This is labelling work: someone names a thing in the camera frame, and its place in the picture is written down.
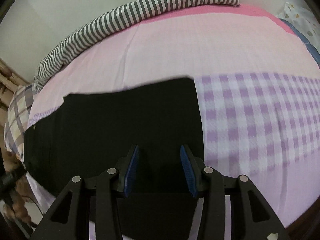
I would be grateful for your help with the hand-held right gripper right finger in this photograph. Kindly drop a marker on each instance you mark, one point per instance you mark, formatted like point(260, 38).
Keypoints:
point(188, 171)

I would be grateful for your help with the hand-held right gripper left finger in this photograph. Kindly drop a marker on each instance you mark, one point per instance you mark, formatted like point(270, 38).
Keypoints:
point(130, 170)

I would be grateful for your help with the black pants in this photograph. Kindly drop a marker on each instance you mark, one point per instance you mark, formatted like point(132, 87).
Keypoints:
point(112, 122)

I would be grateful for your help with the brown floral cloth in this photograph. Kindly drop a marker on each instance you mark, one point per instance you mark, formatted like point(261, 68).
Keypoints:
point(22, 192)

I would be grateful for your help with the plaid pillow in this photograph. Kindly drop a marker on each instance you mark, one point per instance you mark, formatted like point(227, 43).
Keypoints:
point(17, 115)

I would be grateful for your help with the pink purple checked bed sheet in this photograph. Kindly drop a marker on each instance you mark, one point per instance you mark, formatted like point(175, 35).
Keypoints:
point(225, 62)

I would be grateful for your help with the grey white striped blanket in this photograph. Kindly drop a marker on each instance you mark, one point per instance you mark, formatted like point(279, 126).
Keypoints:
point(125, 15)

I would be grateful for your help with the white dotted cloth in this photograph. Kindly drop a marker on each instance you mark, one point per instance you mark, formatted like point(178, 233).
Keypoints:
point(303, 22)

